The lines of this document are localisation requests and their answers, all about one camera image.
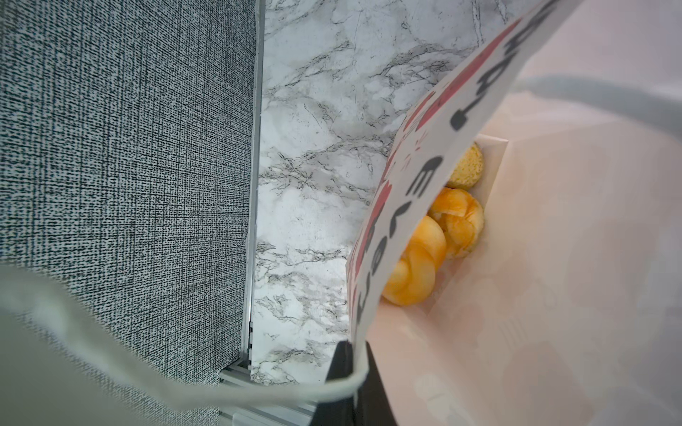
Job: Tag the small round crusty bun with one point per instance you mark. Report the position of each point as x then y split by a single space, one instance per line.
469 170

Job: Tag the knot shaped bread roll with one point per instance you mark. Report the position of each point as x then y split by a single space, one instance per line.
413 278

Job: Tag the red white paper gift bag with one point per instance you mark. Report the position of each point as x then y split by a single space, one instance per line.
569 311

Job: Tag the flaky braided pastry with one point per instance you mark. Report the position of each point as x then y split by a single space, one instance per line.
461 218

